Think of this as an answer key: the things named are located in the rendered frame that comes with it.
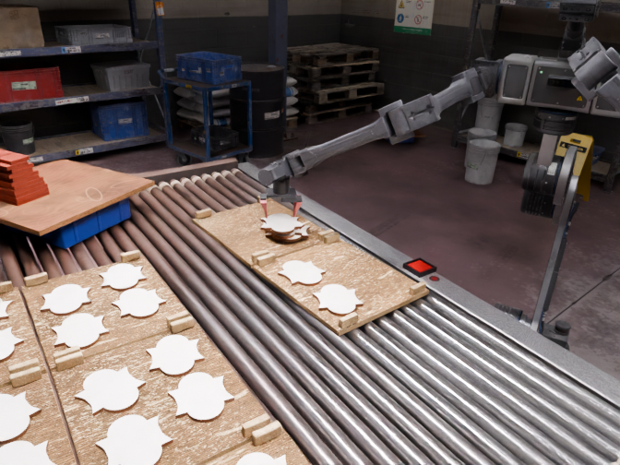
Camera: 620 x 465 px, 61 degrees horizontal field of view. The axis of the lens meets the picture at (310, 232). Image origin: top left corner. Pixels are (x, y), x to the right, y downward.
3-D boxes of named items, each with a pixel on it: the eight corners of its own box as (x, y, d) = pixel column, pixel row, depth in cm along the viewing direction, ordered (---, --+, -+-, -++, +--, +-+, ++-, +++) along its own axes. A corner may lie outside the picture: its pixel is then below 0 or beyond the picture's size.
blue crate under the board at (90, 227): (74, 200, 208) (70, 176, 204) (134, 217, 196) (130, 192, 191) (2, 230, 183) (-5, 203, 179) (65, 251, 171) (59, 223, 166)
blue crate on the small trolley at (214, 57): (205, 73, 513) (203, 50, 503) (243, 79, 488) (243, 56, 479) (175, 78, 484) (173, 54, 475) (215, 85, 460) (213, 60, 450)
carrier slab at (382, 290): (338, 241, 183) (339, 237, 183) (428, 293, 155) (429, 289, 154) (253, 270, 164) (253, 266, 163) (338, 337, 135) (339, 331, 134)
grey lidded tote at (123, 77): (135, 81, 573) (133, 58, 563) (154, 87, 552) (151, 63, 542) (91, 87, 540) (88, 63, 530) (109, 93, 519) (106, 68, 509)
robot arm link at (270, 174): (310, 172, 172) (300, 148, 171) (292, 183, 163) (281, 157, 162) (283, 183, 180) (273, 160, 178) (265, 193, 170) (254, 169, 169)
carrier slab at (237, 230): (271, 202, 213) (271, 198, 212) (336, 240, 184) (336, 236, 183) (192, 222, 193) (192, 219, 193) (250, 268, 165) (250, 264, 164)
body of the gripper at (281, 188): (296, 199, 178) (297, 179, 175) (267, 200, 177) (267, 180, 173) (294, 192, 184) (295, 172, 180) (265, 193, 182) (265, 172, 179)
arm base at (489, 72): (493, 97, 182) (499, 61, 177) (487, 101, 176) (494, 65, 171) (468, 94, 186) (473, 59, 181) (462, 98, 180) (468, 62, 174)
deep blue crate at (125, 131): (136, 127, 596) (133, 94, 579) (150, 135, 567) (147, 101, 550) (91, 133, 568) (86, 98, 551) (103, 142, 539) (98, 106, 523)
